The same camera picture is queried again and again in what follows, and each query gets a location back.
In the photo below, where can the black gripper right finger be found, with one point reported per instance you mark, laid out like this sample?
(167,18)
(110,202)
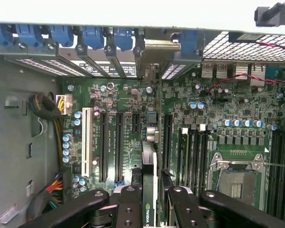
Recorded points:
(185,209)

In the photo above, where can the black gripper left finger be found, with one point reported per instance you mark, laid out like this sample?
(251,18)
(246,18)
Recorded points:
(130,209)

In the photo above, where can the CPU socket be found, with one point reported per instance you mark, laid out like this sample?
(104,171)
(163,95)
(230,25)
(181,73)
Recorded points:
(237,187)

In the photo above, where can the long black expansion slot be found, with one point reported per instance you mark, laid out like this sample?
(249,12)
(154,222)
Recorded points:
(168,142)
(104,147)
(120,147)

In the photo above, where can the white expansion slot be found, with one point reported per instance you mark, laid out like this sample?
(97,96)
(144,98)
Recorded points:
(87,142)

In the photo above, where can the short black expansion slot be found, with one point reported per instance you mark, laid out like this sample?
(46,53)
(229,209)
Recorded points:
(136,123)

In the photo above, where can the thin metal locking lever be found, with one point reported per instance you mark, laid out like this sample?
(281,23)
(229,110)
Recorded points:
(280,165)

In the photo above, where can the green motherboard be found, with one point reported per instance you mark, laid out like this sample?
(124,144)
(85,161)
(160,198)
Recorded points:
(133,99)

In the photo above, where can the white power connector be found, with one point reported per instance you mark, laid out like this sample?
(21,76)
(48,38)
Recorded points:
(66,104)

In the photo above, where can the grey power supply unit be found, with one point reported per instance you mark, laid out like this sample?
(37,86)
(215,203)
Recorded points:
(14,147)

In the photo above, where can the blue slot clip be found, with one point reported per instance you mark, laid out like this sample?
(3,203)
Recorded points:
(61,34)
(93,36)
(28,34)
(123,38)
(189,41)
(0,34)

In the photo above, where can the open black PC case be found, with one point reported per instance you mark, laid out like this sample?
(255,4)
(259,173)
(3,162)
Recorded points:
(156,14)

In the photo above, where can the black intrusion switch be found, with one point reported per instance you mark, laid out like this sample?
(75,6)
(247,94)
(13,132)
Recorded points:
(266,20)

